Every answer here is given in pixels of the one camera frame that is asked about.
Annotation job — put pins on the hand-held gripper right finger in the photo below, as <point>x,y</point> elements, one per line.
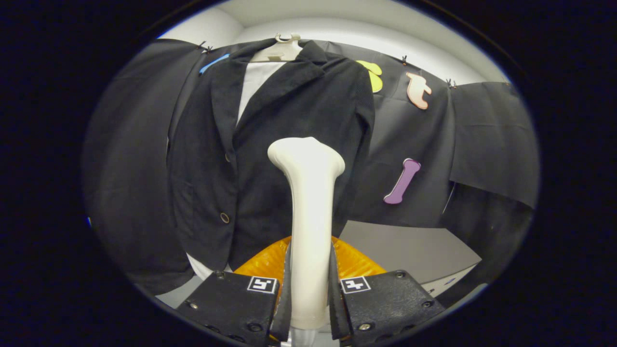
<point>337,308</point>

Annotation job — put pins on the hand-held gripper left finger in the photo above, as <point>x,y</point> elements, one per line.
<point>285,308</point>

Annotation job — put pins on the white garment steamer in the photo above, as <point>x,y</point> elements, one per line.
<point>311,217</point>

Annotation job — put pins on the black suit jacket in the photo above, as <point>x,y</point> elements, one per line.
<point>289,106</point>

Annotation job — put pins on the grey cabinet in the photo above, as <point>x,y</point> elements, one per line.
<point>409,246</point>

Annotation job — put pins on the black backdrop cloth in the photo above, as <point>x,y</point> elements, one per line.
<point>434,144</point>

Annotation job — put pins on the white plastic hanger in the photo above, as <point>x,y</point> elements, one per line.
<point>284,50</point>

